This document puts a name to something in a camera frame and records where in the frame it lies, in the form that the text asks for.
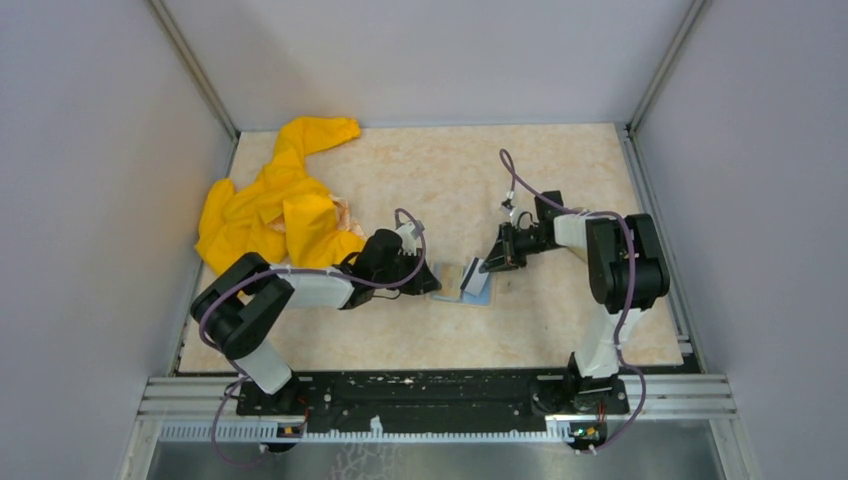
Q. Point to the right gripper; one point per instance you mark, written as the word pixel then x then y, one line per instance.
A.
pixel 504 255

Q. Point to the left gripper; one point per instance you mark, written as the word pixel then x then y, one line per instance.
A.
pixel 426 282

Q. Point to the clear plastic card holder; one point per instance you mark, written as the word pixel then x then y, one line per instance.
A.
pixel 485 299

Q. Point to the gold credit card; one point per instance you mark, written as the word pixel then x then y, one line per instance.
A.
pixel 450 277

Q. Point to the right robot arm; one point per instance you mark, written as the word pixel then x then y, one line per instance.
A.
pixel 627 273

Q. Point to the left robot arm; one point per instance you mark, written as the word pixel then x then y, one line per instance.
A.
pixel 236 313

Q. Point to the yellow cloth garment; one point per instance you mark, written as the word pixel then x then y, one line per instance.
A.
pixel 285 214

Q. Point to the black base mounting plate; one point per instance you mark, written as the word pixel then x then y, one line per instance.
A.
pixel 427 419

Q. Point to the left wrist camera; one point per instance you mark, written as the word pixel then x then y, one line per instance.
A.
pixel 413 243

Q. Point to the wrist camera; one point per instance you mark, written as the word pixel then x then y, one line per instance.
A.
pixel 413 243
pixel 508 208

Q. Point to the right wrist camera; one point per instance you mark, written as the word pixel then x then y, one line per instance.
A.
pixel 508 208

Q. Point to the aluminium frame rail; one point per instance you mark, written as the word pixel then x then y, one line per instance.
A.
pixel 658 397

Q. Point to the white slotted cable duct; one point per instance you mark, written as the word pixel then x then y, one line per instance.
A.
pixel 270 432

